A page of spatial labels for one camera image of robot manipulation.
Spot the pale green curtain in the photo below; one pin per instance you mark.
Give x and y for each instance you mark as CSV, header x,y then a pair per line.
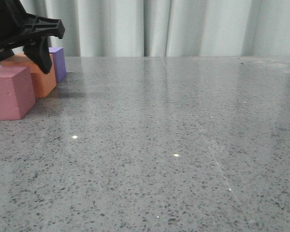
x,y
156,28

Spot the pink foam cube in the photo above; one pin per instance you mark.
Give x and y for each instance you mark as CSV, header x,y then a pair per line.
x,y
16,92

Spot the purple foam cube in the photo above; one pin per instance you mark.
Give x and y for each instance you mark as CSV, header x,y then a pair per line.
x,y
59,62

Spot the orange foam cube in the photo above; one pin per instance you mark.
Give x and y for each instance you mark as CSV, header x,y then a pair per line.
x,y
43,83

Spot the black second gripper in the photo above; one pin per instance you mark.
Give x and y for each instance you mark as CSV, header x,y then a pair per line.
x,y
17,27

